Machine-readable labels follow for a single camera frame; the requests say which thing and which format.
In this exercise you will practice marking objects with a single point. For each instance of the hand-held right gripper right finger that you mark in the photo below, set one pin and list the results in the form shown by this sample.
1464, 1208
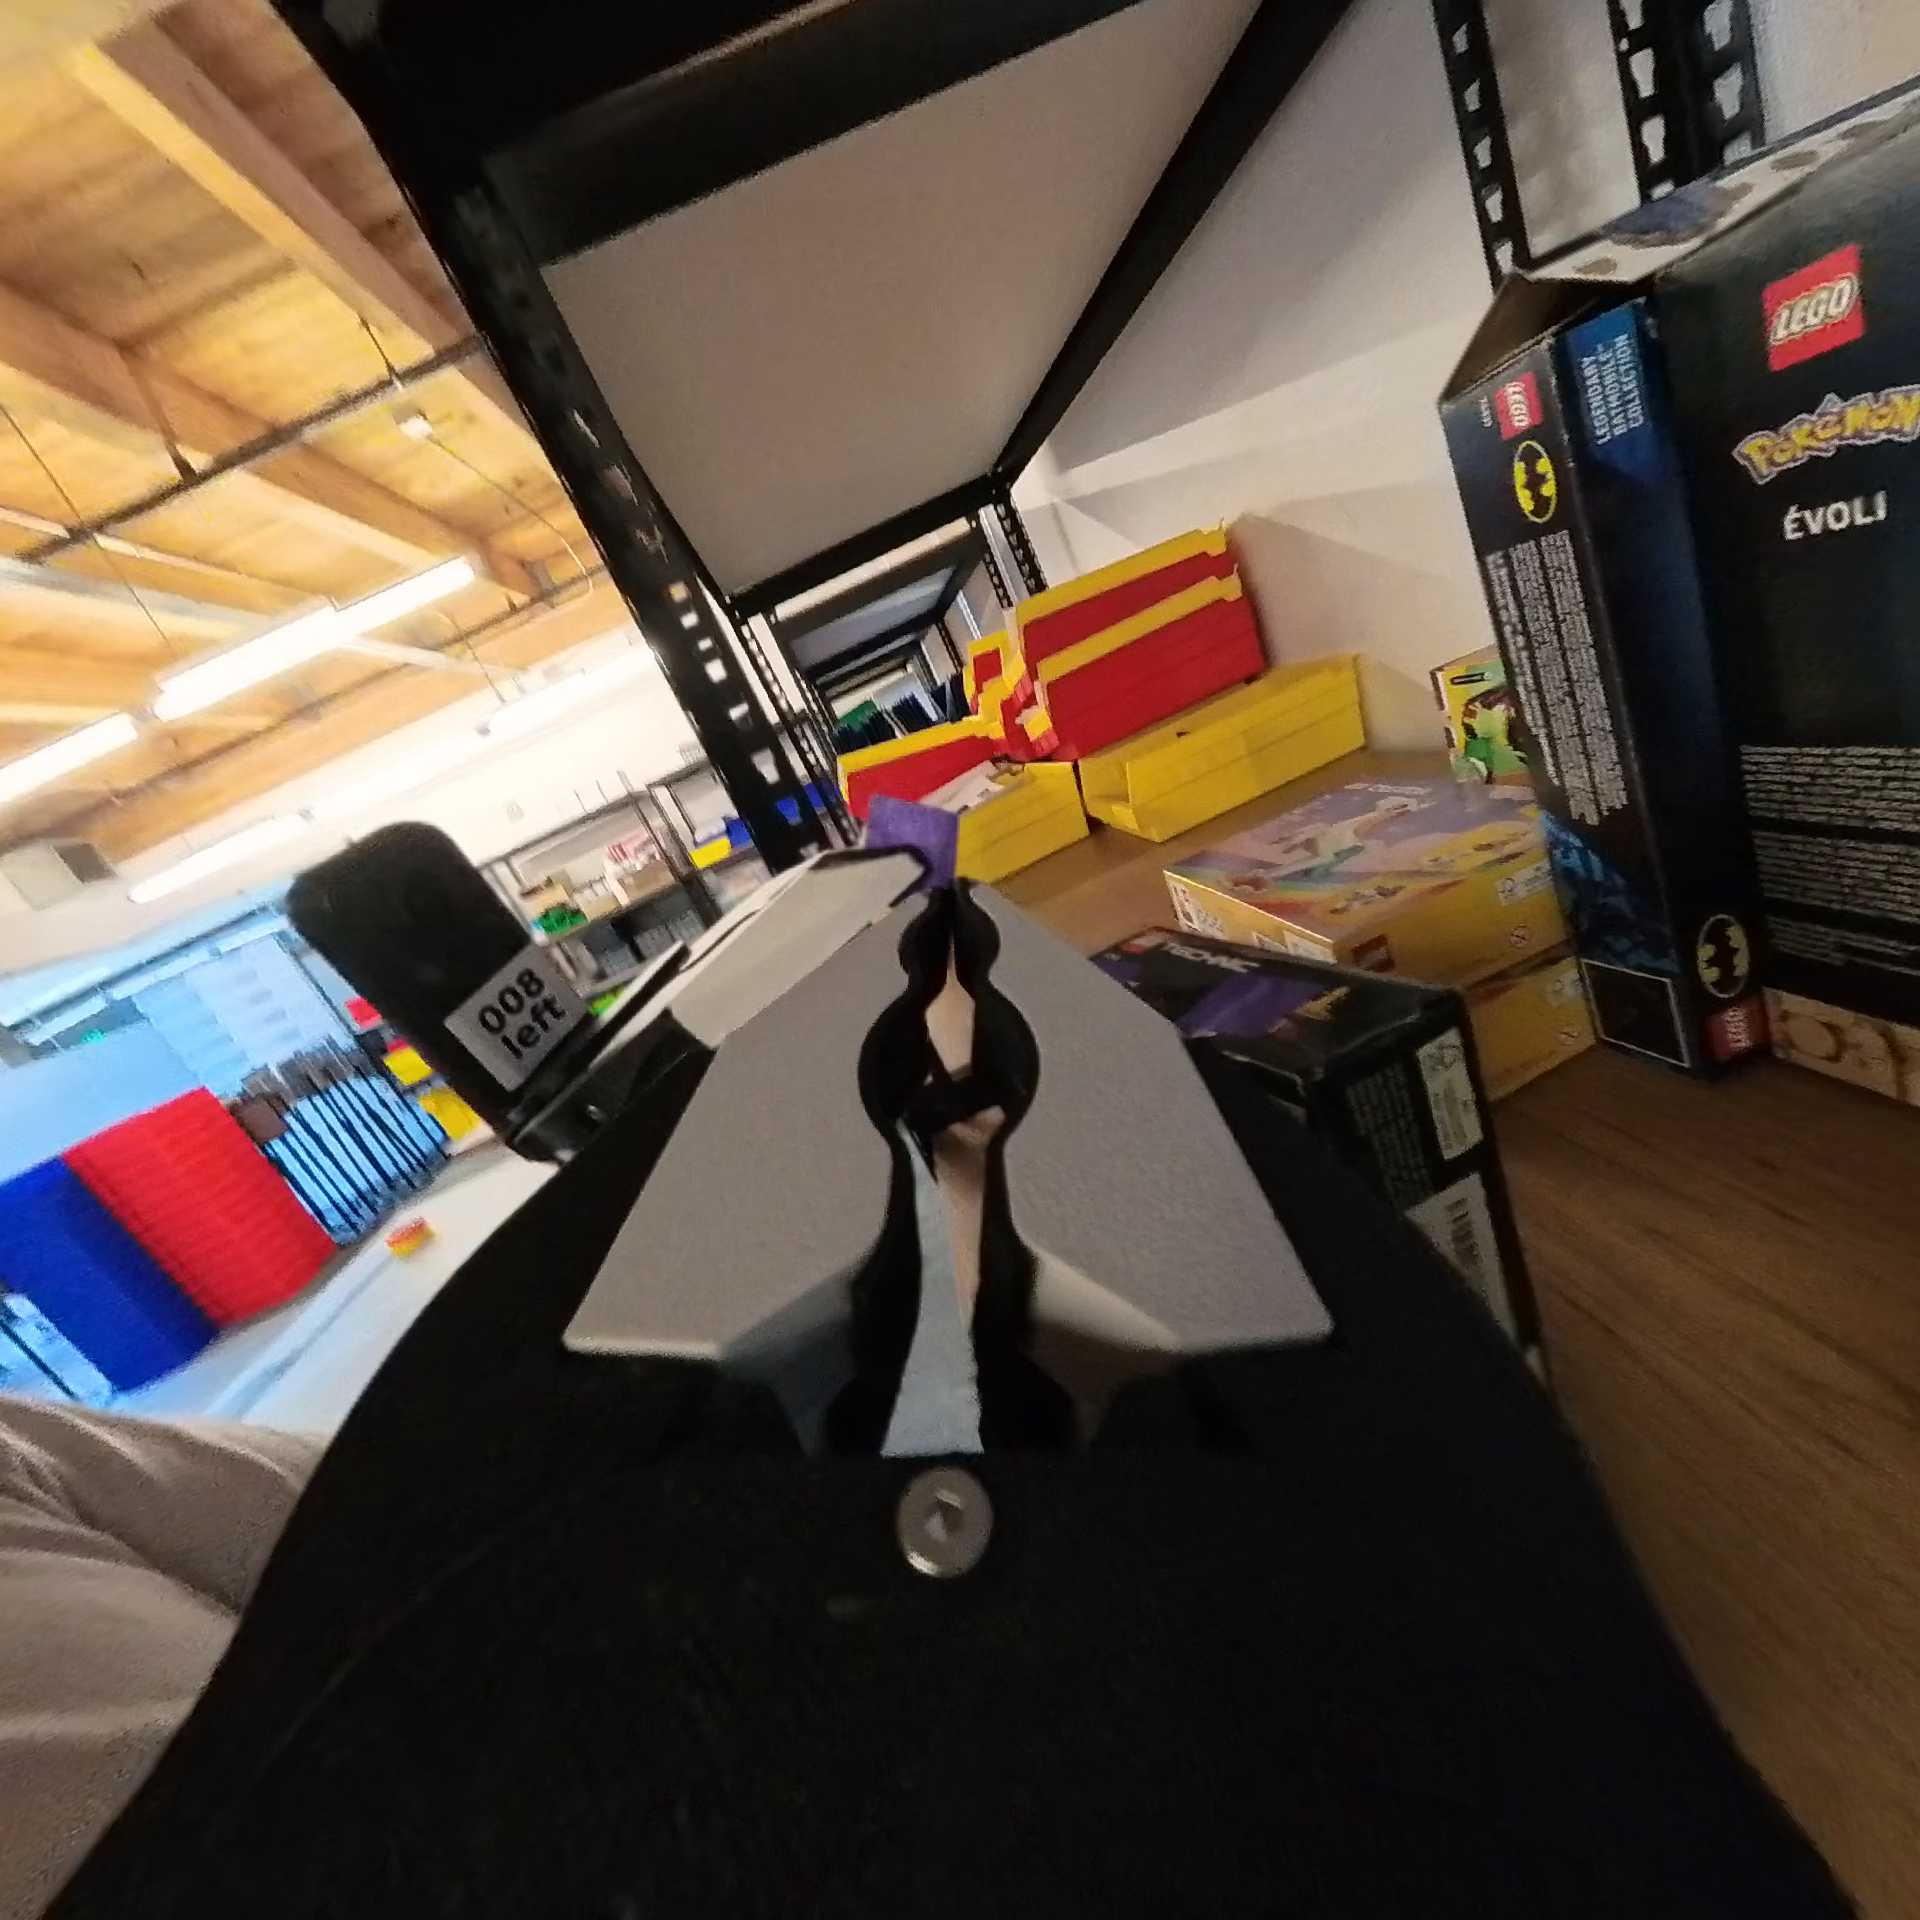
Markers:
1171, 1214

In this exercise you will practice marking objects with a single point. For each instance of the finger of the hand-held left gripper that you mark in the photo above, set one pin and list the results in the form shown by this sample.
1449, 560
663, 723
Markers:
795, 945

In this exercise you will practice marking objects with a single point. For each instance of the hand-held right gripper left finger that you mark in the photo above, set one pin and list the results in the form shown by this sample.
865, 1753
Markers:
734, 1214

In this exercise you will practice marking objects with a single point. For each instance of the small black yellow toy box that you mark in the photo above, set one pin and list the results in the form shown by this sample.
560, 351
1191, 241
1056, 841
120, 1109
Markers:
1350, 1080

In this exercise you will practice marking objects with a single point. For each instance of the wooden desk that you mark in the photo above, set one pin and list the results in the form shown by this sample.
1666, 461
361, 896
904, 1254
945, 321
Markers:
1723, 1275

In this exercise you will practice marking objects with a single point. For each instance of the blue plastic bin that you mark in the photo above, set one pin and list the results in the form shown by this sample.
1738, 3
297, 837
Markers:
727, 848

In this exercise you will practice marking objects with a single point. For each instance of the grey background rack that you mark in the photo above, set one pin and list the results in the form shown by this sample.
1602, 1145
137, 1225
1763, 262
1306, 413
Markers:
645, 856

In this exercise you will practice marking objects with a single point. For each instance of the row of black chairs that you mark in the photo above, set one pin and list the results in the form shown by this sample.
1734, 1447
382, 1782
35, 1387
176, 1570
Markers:
346, 1142

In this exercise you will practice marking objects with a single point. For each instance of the yellow plastic bin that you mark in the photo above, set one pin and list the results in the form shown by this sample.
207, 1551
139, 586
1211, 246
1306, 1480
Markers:
1214, 750
1019, 825

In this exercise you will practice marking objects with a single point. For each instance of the long ceiling light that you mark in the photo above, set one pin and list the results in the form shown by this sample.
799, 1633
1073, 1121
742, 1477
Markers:
67, 758
301, 629

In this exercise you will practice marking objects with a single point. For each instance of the yellow tape roll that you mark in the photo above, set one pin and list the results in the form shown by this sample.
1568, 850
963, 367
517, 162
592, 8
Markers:
410, 1239

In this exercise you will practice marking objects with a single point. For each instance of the red foam block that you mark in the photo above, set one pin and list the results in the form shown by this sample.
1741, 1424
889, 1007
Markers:
194, 1201

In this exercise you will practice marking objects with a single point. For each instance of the white folding table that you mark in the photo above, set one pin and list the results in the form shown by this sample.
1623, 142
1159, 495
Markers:
389, 1319

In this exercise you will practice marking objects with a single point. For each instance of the orange toy box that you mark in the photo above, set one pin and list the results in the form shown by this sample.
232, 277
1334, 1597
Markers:
1350, 886
1530, 1019

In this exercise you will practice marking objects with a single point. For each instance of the black metal rack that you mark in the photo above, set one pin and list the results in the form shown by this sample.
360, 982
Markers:
629, 523

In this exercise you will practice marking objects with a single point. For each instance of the blue foam block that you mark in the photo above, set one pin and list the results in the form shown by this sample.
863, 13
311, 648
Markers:
89, 1290

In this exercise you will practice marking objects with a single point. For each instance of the purple green toy box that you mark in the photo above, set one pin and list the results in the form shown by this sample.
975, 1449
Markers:
1483, 720

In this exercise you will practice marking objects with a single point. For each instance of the wooden rack shelf board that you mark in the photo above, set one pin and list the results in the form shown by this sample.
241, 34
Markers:
870, 299

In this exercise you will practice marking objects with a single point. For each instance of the black bat logo toy box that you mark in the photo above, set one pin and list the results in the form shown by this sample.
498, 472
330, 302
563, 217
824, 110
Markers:
1605, 675

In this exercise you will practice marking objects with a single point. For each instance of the person's trouser leg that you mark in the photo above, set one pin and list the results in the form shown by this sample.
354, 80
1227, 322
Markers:
105, 1621

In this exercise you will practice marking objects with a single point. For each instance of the black toy box yellow logo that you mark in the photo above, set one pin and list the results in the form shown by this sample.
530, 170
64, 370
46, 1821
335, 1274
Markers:
1816, 675

